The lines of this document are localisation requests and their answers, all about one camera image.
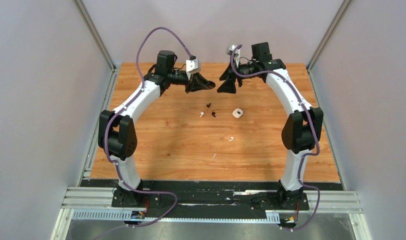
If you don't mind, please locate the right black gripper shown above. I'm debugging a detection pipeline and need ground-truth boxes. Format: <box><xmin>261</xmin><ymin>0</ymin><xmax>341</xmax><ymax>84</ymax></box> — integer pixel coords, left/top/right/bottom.
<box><xmin>217</xmin><ymin>56</ymin><xmax>259</xmax><ymax>94</ymax></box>

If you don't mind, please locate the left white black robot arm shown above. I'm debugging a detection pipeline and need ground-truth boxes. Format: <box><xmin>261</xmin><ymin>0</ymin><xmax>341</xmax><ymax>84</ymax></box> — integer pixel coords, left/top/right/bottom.
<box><xmin>97</xmin><ymin>50</ymin><xmax>216</xmax><ymax>207</ymax></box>

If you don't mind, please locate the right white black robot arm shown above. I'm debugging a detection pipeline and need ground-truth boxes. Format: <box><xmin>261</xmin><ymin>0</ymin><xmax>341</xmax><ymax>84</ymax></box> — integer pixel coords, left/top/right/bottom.
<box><xmin>217</xmin><ymin>42</ymin><xmax>324</xmax><ymax>209</ymax></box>

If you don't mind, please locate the white earbud charging case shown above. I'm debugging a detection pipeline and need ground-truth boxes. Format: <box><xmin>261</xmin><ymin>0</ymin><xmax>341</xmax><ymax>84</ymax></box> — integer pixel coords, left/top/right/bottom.
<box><xmin>232</xmin><ymin>108</ymin><xmax>244</xmax><ymax>119</ymax></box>

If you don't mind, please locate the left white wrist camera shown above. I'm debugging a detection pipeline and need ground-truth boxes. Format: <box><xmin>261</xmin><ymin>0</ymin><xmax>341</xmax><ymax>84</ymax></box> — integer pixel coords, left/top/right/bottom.
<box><xmin>185</xmin><ymin>58</ymin><xmax>201</xmax><ymax>80</ymax></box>

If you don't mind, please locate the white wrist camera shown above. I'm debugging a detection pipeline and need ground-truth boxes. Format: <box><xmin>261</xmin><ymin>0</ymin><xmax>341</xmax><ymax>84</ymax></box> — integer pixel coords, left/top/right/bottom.
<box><xmin>185</xmin><ymin>58</ymin><xmax>201</xmax><ymax>80</ymax></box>
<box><xmin>226</xmin><ymin>44</ymin><xmax>242</xmax><ymax>73</ymax></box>

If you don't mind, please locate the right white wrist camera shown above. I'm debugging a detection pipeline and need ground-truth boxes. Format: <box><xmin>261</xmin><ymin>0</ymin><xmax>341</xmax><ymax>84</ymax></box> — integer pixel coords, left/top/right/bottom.
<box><xmin>226</xmin><ymin>44</ymin><xmax>242</xmax><ymax>73</ymax></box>

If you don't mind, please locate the left aluminium corner post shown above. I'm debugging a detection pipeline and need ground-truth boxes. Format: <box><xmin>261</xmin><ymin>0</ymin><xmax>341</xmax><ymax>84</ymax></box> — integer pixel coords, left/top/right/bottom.
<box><xmin>72</xmin><ymin>0</ymin><xmax>117</xmax><ymax>72</ymax></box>

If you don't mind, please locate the aluminium corner post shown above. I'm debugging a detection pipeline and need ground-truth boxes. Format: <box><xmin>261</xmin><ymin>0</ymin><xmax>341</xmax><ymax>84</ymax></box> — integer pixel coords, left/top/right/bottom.
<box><xmin>72</xmin><ymin>0</ymin><xmax>117</xmax><ymax>72</ymax></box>
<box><xmin>306</xmin><ymin>0</ymin><xmax>354</xmax><ymax>73</ymax></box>

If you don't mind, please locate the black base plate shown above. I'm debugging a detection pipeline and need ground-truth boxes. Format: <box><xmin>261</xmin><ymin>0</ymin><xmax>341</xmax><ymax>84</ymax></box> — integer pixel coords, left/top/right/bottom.
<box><xmin>79</xmin><ymin>179</ymin><xmax>344</xmax><ymax>220</ymax></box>

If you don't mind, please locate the right aluminium corner post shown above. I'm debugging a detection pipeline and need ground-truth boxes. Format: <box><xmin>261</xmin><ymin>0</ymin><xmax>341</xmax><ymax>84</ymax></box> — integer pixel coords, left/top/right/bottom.
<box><xmin>306</xmin><ymin>0</ymin><xmax>354</xmax><ymax>73</ymax></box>

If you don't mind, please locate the slotted cable duct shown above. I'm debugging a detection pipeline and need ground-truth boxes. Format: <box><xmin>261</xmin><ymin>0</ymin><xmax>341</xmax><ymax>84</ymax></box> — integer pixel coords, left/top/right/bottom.
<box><xmin>72</xmin><ymin>209</ymin><xmax>281</xmax><ymax>223</ymax></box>

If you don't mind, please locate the aluminium frame rail front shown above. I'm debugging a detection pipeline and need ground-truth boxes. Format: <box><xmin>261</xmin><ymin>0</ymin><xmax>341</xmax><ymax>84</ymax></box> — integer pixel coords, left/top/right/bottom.
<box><xmin>61</xmin><ymin>187</ymin><xmax>363</xmax><ymax>214</ymax></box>

